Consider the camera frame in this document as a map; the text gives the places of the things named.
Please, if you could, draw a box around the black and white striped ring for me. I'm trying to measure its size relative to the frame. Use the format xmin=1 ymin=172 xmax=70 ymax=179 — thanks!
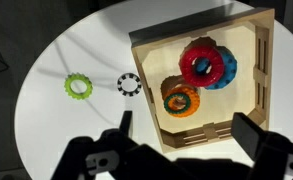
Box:
xmin=116 ymin=72 xmax=143 ymax=98

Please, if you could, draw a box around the orange ridged ring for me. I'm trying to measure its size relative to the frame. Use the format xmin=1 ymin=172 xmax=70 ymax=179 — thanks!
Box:
xmin=166 ymin=85 xmax=201 ymax=118

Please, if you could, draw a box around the red ridged ring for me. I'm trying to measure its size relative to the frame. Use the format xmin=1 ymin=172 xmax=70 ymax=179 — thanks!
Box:
xmin=179 ymin=45 xmax=226 ymax=88

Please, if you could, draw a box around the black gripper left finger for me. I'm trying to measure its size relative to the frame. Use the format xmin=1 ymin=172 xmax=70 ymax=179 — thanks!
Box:
xmin=119 ymin=111 xmax=133 ymax=137

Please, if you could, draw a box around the light wooden slatted box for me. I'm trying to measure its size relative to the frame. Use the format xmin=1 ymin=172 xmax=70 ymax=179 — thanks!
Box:
xmin=130 ymin=7 xmax=274 ymax=152

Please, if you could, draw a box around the blue studded ring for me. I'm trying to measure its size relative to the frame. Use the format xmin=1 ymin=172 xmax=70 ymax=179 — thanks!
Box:
xmin=195 ymin=46 xmax=238 ymax=91

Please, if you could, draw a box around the lime green toothed ring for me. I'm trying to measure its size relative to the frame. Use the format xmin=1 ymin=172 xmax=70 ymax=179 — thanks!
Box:
xmin=64 ymin=72 xmax=94 ymax=101

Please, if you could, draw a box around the dark green toothed ring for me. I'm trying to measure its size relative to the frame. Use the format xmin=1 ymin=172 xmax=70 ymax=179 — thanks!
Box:
xmin=163 ymin=92 xmax=192 ymax=114

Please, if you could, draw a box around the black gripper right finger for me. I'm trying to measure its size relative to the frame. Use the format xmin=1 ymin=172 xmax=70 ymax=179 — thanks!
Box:
xmin=231 ymin=112 xmax=265 ymax=160

